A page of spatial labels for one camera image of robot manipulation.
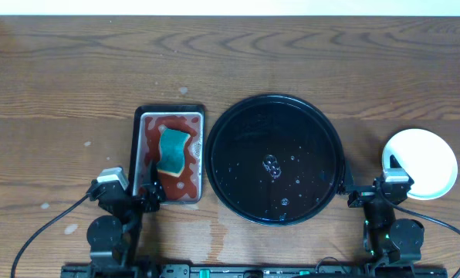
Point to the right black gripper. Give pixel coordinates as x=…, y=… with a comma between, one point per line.
x=361, y=195

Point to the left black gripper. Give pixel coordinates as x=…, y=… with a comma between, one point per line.
x=127, y=197

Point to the green and yellow sponge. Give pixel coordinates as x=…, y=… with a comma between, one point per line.
x=171, y=148

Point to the light blue plate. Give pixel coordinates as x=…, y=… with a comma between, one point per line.
x=427, y=159

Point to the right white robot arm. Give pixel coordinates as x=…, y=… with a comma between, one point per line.
x=394, y=244

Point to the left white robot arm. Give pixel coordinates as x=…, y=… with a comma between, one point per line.
x=113, y=238

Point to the rectangular tray with red water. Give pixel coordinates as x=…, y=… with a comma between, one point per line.
x=149, y=123

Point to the round black serving tray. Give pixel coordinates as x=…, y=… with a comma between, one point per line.
x=274, y=160

